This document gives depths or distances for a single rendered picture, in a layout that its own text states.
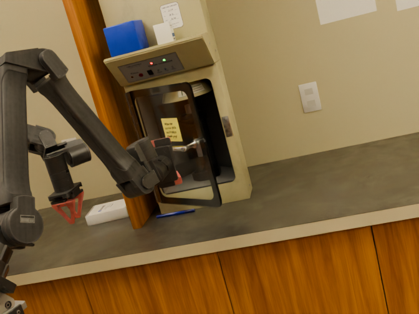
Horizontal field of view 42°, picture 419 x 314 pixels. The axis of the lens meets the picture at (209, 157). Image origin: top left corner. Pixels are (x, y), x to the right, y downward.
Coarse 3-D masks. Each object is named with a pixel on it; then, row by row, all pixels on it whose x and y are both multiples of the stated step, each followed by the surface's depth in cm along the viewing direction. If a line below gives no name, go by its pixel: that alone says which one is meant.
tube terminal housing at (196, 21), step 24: (120, 0) 172; (144, 0) 171; (168, 0) 169; (192, 0) 168; (144, 24) 173; (192, 24) 170; (216, 48) 180; (192, 72) 175; (216, 72) 173; (216, 96) 175; (240, 144) 187; (240, 168) 181; (240, 192) 183
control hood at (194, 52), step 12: (192, 36) 160; (204, 36) 162; (156, 48) 163; (168, 48) 163; (180, 48) 163; (192, 48) 163; (204, 48) 164; (108, 60) 166; (120, 60) 166; (132, 60) 166; (180, 60) 168; (192, 60) 168; (204, 60) 169; (120, 72) 171; (120, 84) 176
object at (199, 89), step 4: (196, 80) 181; (200, 80) 182; (204, 80) 184; (192, 84) 180; (196, 84) 180; (200, 84) 181; (204, 84) 182; (208, 84) 186; (192, 88) 179; (196, 88) 180; (200, 88) 180; (204, 88) 181; (208, 88) 183; (196, 92) 179; (200, 92) 180; (204, 92) 181; (196, 96) 179
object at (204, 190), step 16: (144, 96) 173; (160, 96) 167; (176, 96) 162; (192, 96) 158; (144, 112) 175; (160, 112) 170; (176, 112) 165; (192, 112) 160; (144, 128) 178; (160, 128) 173; (192, 128) 162; (176, 144) 170; (176, 160) 173; (192, 160) 167; (208, 160) 162; (192, 176) 170; (208, 176) 165; (160, 192) 185; (176, 192) 178; (192, 192) 173; (208, 192) 167
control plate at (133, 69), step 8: (160, 56) 165; (168, 56) 166; (176, 56) 166; (128, 64) 168; (136, 64) 168; (144, 64) 168; (152, 64) 168; (160, 64) 169; (168, 64) 169; (176, 64) 169; (128, 72) 171; (136, 72) 171; (144, 72) 171; (160, 72) 172; (168, 72) 172; (128, 80) 174; (136, 80) 175
